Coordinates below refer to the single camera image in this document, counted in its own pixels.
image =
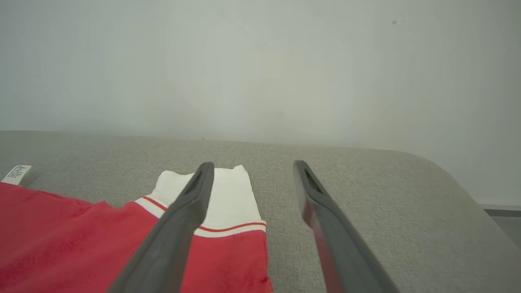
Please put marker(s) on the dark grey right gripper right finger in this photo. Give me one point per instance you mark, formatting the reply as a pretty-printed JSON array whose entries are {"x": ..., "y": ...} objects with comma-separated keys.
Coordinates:
[{"x": 346, "y": 260}]

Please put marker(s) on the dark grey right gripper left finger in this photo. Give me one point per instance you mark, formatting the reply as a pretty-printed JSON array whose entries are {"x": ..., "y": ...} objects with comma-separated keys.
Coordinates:
[{"x": 171, "y": 252}]

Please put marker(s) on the red white numbered jersey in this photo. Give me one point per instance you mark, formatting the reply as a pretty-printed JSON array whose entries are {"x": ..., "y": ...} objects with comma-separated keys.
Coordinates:
[{"x": 61, "y": 244}]

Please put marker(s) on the dark wall baseboard strip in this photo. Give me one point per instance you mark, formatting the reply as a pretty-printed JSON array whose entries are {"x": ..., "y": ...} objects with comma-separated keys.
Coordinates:
[{"x": 504, "y": 212}]

